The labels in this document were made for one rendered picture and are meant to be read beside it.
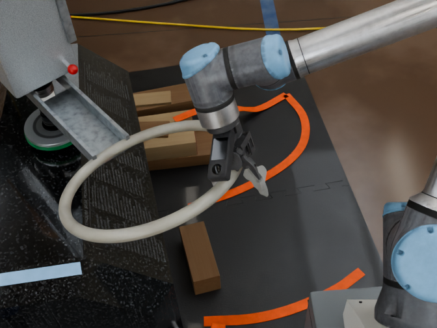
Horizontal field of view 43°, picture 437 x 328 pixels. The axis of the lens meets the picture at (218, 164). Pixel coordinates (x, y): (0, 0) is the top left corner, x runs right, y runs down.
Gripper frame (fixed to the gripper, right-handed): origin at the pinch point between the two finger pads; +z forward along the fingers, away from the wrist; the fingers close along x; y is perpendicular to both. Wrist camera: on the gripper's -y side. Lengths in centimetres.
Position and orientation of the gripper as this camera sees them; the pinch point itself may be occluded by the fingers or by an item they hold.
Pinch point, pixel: (241, 196)
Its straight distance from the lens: 132.4
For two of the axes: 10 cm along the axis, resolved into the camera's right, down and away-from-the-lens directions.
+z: 2.9, 8.1, 5.1
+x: -8.8, 0.2, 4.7
